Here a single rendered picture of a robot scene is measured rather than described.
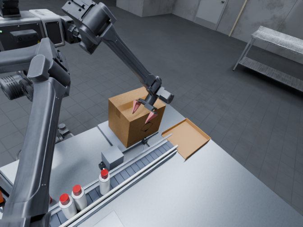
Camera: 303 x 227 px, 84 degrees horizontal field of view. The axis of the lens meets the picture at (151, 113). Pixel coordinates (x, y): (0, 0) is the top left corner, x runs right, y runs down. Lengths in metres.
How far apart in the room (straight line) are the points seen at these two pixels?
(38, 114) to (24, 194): 0.17
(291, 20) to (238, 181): 6.98
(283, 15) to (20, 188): 7.87
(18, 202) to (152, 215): 0.74
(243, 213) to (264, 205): 0.17
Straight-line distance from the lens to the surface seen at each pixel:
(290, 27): 7.90
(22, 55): 0.64
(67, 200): 0.81
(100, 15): 0.63
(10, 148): 2.48
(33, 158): 0.44
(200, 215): 1.13
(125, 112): 1.02
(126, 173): 1.06
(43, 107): 0.48
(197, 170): 1.25
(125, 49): 0.68
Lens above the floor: 1.83
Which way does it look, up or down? 43 degrees down
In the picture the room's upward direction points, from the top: 14 degrees clockwise
